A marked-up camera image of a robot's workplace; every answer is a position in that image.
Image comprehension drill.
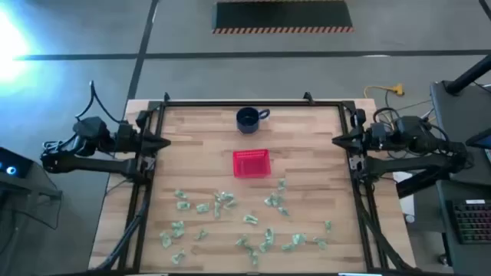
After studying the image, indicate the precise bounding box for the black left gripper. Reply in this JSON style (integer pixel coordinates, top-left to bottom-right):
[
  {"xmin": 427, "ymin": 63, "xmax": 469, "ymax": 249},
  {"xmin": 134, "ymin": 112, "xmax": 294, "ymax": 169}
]
[{"xmin": 117, "ymin": 110, "xmax": 172, "ymax": 172}]

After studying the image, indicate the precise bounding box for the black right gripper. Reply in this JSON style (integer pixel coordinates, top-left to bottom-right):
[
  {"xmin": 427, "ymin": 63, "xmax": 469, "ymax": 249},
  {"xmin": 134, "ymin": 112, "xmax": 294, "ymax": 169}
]
[{"xmin": 331, "ymin": 109, "xmax": 387, "ymax": 172}]

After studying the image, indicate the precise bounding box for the black desk leg bar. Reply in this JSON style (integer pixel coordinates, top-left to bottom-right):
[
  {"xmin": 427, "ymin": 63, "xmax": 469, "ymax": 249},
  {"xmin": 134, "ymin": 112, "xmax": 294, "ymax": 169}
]
[{"xmin": 396, "ymin": 168, "xmax": 450, "ymax": 199}]

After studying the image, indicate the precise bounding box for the white paper sheet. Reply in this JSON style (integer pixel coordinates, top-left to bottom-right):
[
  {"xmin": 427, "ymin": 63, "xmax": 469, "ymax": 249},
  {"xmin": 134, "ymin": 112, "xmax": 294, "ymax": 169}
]
[{"xmin": 391, "ymin": 171, "xmax": 416, "ymax": 216}]

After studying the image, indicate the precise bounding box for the dark blue mug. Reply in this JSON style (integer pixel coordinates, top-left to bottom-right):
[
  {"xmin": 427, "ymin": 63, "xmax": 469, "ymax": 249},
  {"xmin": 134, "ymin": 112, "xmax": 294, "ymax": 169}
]
[{"xmin": 236, "ymin": 106, "xmax": 272, "ymax": 135}]

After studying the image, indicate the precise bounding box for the red slotted plastic basket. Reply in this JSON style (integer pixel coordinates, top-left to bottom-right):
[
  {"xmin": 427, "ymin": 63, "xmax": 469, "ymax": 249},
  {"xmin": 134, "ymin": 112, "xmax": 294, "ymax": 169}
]
[{"xmin": 232, "ymin": 148, "xmax": 272, "ymax": 179}]

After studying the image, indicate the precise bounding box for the black monitor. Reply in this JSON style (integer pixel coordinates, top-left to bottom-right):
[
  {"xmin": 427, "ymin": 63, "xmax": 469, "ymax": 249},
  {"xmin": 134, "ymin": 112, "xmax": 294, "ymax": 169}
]
[{"xmin": 465, "ymin": 128, "xmax": 491, "ymax": 151}]

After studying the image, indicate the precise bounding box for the dark grey cart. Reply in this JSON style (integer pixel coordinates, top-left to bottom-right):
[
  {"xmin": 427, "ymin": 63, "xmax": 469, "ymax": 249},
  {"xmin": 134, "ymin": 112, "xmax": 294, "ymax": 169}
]
[{"xmin": 0, "ymin": 160, "xmax": 64, "ymax": 231}]

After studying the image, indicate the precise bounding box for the black pole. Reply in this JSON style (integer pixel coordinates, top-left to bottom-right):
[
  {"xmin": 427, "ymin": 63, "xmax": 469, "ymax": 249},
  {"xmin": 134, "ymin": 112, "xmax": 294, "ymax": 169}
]
[{"xmin": 444, "ymin": 53, "xmax": 491, "ymax": 96}]

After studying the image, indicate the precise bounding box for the black box with blue light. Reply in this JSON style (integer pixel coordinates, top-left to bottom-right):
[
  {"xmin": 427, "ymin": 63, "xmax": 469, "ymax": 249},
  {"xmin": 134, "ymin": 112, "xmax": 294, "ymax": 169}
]
[{"xmin": 0, "ymin": 146, "xmax": 35, "ymax": 179}]

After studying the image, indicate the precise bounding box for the black hazard-striped floor mat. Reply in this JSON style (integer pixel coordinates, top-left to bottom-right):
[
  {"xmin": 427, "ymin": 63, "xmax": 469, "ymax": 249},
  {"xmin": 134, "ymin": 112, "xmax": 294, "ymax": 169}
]
[{"xmin": 212, "ymin": 0, "xmax": 354, "ymax": 35}]

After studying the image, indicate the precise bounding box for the black backlit keyboard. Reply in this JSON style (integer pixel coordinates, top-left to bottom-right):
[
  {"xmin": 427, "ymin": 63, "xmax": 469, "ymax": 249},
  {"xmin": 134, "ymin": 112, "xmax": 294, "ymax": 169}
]
[{"xmin": 451, "ymin": 199, "xmax": 491, "ymax": 245}]

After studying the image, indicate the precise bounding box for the black keyboard desk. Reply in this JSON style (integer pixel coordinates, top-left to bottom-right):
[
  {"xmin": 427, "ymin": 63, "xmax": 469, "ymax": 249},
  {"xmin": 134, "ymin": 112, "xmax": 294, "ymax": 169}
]
[{"xmin": 436, "ymin": 179, "xmax": 491, "ymax": 276}]

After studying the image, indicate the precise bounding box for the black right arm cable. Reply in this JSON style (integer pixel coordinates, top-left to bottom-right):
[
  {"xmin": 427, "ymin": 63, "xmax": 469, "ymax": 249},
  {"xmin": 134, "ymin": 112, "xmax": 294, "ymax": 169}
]
[{"xmin": 372, "ymin": 107, "xmax": 402, "ymax": 127}]

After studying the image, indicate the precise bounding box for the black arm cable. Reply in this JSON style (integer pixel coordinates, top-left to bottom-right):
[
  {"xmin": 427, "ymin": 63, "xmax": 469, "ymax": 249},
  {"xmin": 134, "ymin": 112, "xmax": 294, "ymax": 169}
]
[
  {"xmin": 74, "ymin": 80, "xmax": 124, "ymax": 123},
  {"xmin": 372, "ymin": 107, "xmax": 402, "ymax": 127}
]

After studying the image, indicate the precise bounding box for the yellow extension cord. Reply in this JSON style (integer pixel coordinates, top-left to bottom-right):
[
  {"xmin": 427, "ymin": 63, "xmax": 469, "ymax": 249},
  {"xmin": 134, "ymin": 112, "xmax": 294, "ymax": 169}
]
[{"xmin": 363, "ymin": 83, "xmax": 406, "ymax": 99}]

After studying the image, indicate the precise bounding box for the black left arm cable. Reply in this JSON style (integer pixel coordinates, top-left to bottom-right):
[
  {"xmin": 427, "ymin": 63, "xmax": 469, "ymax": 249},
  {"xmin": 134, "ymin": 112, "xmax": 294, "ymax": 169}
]
[{"xmin": 74, "ymin": 80, "xmax": 124, "ymax": 123}]

